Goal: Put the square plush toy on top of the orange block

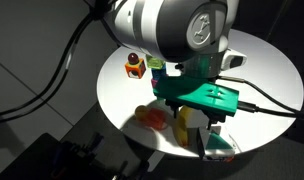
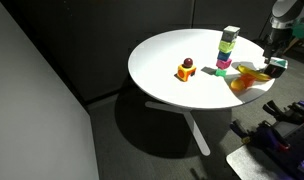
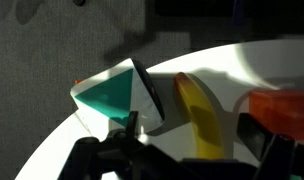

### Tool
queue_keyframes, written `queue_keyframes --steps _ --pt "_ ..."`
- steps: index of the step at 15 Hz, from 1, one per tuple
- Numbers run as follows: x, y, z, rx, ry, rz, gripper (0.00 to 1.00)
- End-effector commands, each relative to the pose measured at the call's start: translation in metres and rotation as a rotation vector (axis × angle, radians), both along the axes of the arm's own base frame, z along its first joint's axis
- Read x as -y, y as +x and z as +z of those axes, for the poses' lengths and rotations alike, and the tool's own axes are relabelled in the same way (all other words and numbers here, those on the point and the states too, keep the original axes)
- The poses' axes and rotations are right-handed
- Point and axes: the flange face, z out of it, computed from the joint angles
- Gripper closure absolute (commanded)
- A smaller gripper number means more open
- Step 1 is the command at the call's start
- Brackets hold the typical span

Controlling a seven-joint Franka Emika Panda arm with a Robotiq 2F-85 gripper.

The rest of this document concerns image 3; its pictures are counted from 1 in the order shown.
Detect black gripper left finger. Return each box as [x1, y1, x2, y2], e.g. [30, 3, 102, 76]
[56, 110, 180, 180]

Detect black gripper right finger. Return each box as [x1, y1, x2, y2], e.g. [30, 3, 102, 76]
[236, 112, 304, 180]

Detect teal and white carton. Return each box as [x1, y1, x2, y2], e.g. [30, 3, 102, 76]
[69, 58, 167, 135]

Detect orange block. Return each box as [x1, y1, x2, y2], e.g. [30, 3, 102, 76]
[247, 88, 304, 143]

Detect yellow toy banana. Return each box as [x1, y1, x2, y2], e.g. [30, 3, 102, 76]
[173, 71, 227, 160]

